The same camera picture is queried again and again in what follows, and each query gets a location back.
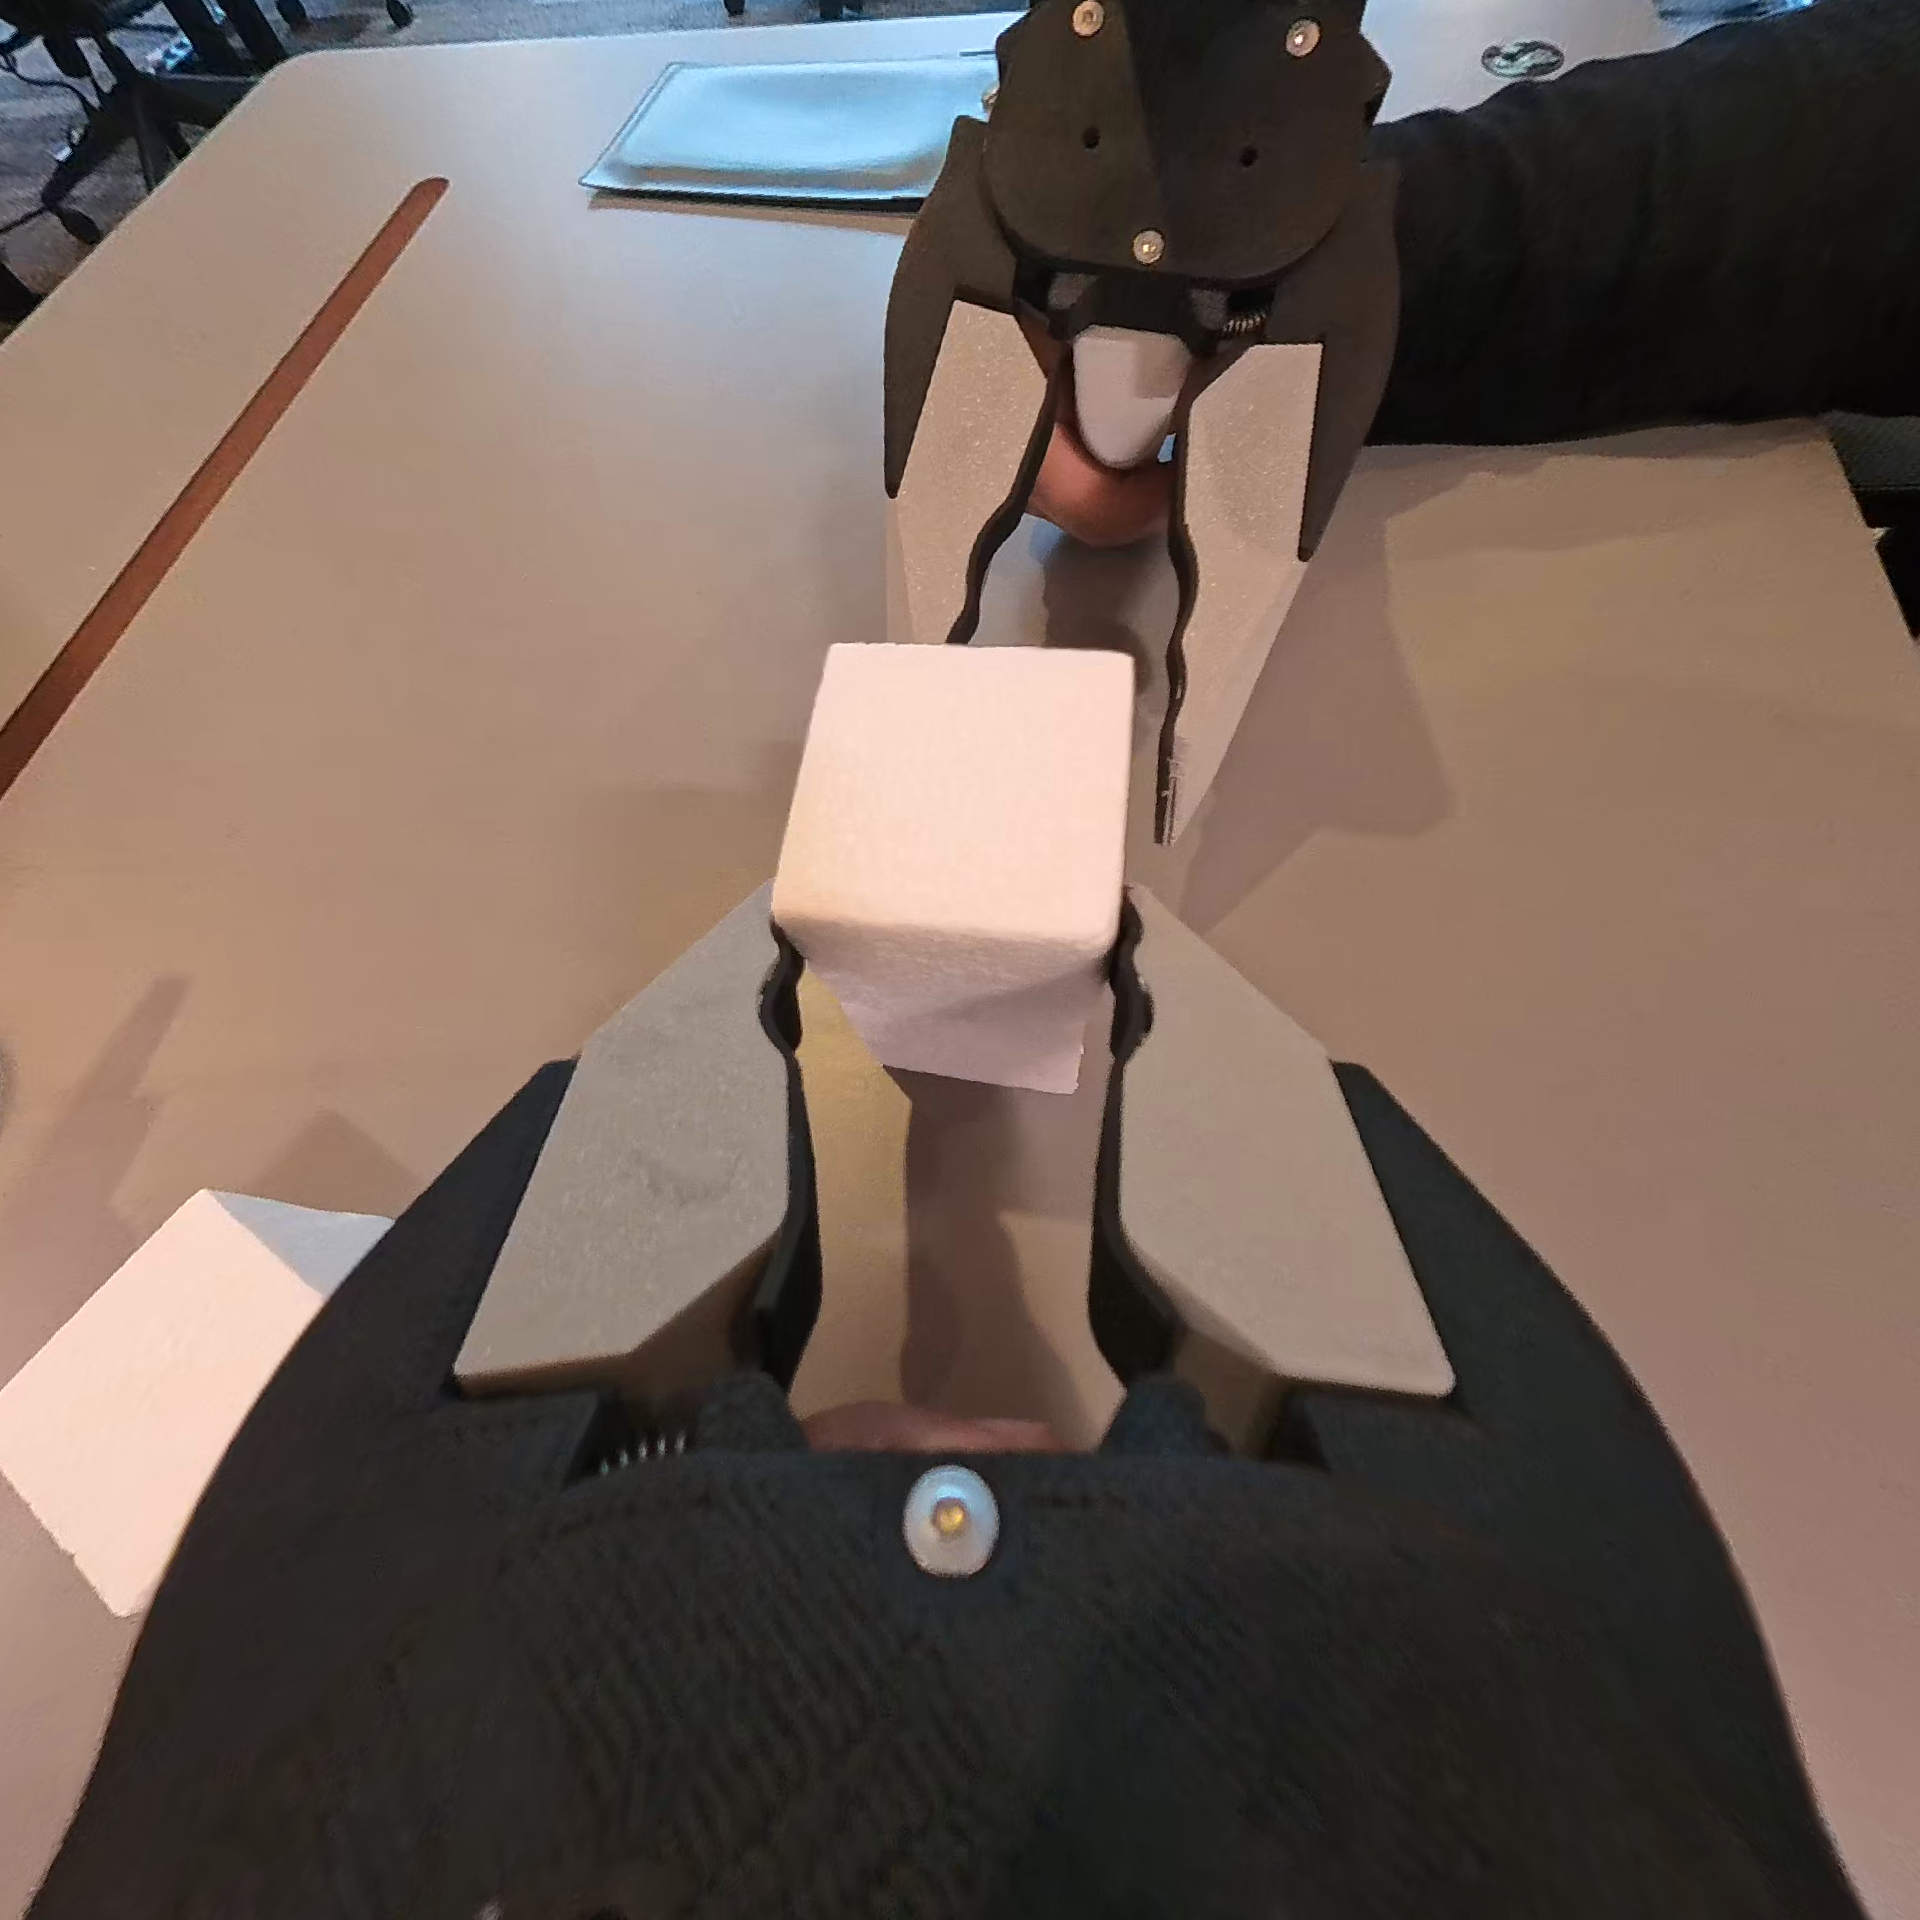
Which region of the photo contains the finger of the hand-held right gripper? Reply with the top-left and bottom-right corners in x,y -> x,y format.
891,293 -> 1073,648
1152,343 -> 1327,845

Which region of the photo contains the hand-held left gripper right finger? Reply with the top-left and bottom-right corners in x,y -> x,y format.
1093,884 -> 1461,1402

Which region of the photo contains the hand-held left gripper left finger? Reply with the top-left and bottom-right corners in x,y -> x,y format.
451,882 -> 827,1396

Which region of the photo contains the white foam cube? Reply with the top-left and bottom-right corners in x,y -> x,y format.
0,1189 -> 395,1619
808,966 -> 1087,1098
771,642 -> 1136,999

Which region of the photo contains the person's right forearm black sleeve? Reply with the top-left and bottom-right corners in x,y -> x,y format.
1363,0 -> 1920,448

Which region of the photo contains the person's right hand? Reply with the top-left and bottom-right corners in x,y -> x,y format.
1047,415 -> 1181,548

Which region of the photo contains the grey rectangular tray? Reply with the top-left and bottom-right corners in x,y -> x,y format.
581,54 -> 1003,207

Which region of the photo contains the black office chair base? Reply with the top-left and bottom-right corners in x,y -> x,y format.
0,0 -> 309,325

